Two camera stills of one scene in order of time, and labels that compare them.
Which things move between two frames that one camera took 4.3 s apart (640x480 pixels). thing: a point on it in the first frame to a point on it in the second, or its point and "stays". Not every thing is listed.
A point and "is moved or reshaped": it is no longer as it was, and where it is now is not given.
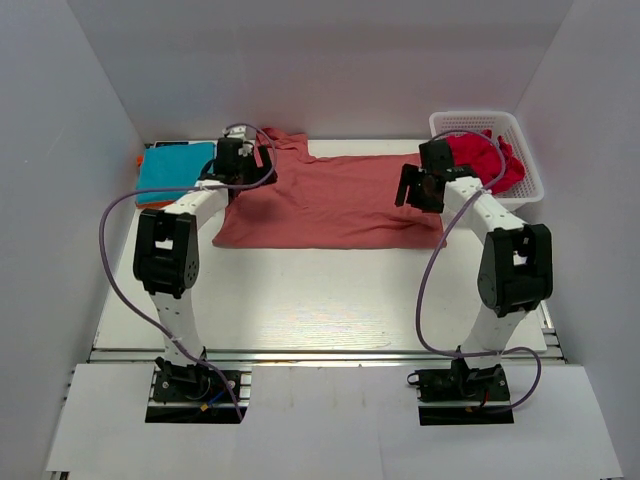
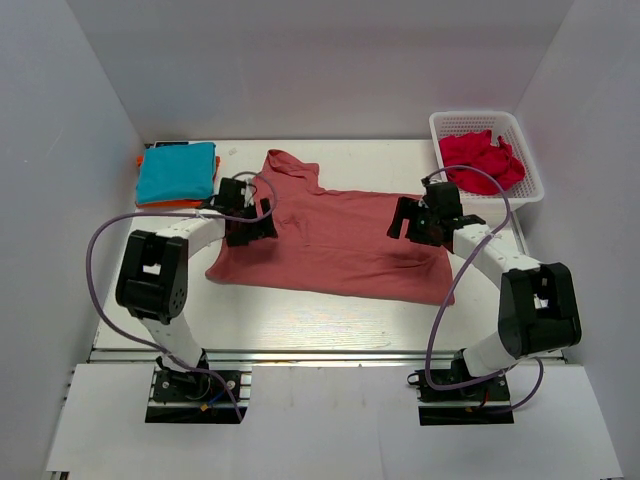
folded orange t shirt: [140, 160] stays
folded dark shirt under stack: [170, 143] stays
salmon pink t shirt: [327, 203] is moved or reshaped
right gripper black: [417, 187] to [413, 226]
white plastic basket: [445, 125] stays
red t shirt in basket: [491, 157] stays
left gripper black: [257, 163] to [255, 228]
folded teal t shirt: [171, 166] stays
